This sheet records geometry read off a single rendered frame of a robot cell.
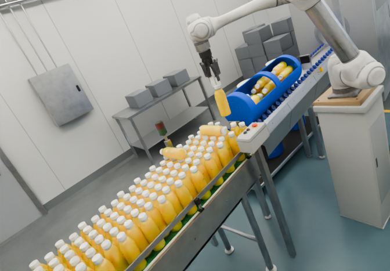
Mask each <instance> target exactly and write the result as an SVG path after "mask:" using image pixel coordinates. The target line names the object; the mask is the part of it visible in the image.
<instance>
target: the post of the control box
mask: <svg viewBox="0 0 390 271"><path fill-rule="evenodd" d="M254 155H255V158H256V160H257V163H258V166H259V170H260V172H261V175H262V178H263V181H264V184H265V187H266V189H267V192H268V195H269V198H270V202H271V204H272V207H273V210H274V212H275V215H276V219H277V221H278V224H279V227H280V230H281V233H282V235H283V238H284V242H285V244H286V247H287V251H288V253H289V256H290V257H292V258H295V256H296V255H297V254H296V252H295V248H294V245H293V241H292V239H291V236H290V232H289V230H288V227H287V224H286V220H285V218H284V215H283V211H282V209H281V206H280V203H279V199H278V197H277V194H276V191H275V187H274V185H273V182H272V178H271V176H270V173H269V170H268V166H267V164H266V161H265V158H264V155H263V152H262V149H261V146H260V147H259V149H258V150H257V151H256V152H255V153H254Z"/></svg>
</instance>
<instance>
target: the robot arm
mask: <svg viewBox="0 0 390 271"><path fill-rule="evenodd" d="M288 3H292V4H293V5H295V6H296V7H297V8H298V9H299V10H301V11H303V12H304V11H305V13H306V14H307V15H308V17H309V18H310V19H311V21H312V22H313V24H314V25H315V26H316V28H317V29H318V30H319V32H320V33H321V35H322V36H323V38H324V39H325V40H326V42H327V43H328V44H329V46H330V47H331V49H332V50H333V51H334V53H335V54H333V55H331V56H330V58H329V60H328V64H327V70H328V76H329V79H330V83H331V86H332V90H333V92H332V94H331V95H329V96H328V97H327V98H328V99H338V98H348V97H358V94H359V93H360V92H361V91H362V90H363V89H371V88H375V87H376V86H378V85H379V84H380V83H382V82H383V80H384V79H385V76H386V71H385V68H384V66H383V65H382V64H381V63H379V62H377V61H376V60H375V59H374V58H373V57H371V56H370V55H369V54H368V53H367V52H366V51H364V50H358V48H357V47H356V45H355V44H354V43H353V41H352V40H351V38H350V37H349V35H348V34H347V33H346V31H345V30H344V28H343V26H342V25H341V24H340V22H339V21H338V19H337V18H336V16H335V15H334V13H333V12H332V11H331V9H330V8H329V6H328V4H326V2H325V0H253V1H251V2H249V3H247V4H245V5H243V6H241V7H238V8H236V9H234V10H232V11H230V12H228V13H226V14H224V15H221V16H218V17H209V16H207V17H203V18H201V17H200V15H199V14H198V13H193V14H190V15H188V17H186V28H187V31H188V34H189V37H190V39H191V40H192V41H193V43H194V46H195V49H196V52H199V53H198V54H199V56H200V58H201V61H202V62H201V63H199V64H200V66H201V68H202V69H203V72H204V75H205V77H208V78H209V80H210V83H211V85H212V87H213V88H214V86H215V85H216V84H215V81H214V78H213V76H212V75H211V70H210V67H211V69H212V71H213V73H214V75H215V76H214V77H215V80H216V83H217V86H218V87H220V86H221V82H220V78H219V74H220V73H221V72H220V69H219V66H218V59H217V58H216V59H214V58H213V57H212V52H211V50H210V49H209V48H210V47H211V46H210V43H209V40H208V39H209V38H211V37H213V36H214V35H215V34H216V32H217V31H218V30H219V29H220V28H222V27H224V26H225V25H227V24H230V23H232V22H234V21H236V20H238V19H240V18H243V17H245V16H248V15H250V14H252V13H254V12H257V11H260V10H264V9H269V8H274V7H277V6H280V5H284V4H288Z"/></svg>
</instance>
